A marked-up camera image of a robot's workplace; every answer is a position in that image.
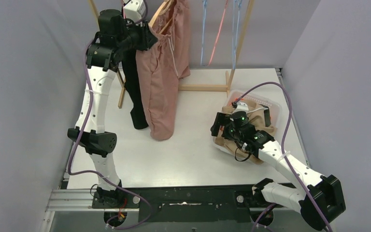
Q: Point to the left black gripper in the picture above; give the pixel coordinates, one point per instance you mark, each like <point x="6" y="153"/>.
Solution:
<point x="148" y="40"/>

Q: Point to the wooden hanger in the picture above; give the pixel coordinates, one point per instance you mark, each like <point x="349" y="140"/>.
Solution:
<point x="163" y="8"/>

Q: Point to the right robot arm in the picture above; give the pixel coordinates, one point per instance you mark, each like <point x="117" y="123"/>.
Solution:
<point x="317" y="198"/>

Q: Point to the pink shorts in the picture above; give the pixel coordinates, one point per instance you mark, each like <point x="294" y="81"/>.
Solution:
<point x="161" y="68"/>

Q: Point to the white plastic basket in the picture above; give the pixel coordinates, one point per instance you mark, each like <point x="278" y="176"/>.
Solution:
<point x="268" y="102"/>

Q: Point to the wooden clothes rack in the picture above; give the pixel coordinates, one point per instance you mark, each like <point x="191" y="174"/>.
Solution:
<point x="216" y="88"/>

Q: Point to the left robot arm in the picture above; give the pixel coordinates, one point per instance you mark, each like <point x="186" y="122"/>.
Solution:
<point x="119" y="32"/>

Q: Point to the light blue wire hanger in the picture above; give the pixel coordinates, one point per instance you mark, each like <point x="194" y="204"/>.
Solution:
<point x="236" y="12"/>

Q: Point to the pink hanger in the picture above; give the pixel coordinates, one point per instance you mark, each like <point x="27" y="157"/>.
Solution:
<point x="220" y="25"/>

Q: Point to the black shorts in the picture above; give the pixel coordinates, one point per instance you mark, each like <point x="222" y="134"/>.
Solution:
<point x="132" y="86"/>

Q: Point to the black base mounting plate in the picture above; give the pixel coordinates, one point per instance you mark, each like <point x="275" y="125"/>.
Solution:
<point x="184" y="204"/>

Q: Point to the beige shorts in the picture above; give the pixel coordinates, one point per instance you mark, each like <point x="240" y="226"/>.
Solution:
<point x="256" y="117"/>

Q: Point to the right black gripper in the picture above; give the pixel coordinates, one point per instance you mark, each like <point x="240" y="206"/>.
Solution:
<point x="222" y="119"/>

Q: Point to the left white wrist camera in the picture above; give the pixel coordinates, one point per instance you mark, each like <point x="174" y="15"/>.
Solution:
<point x="134" y="9"/>

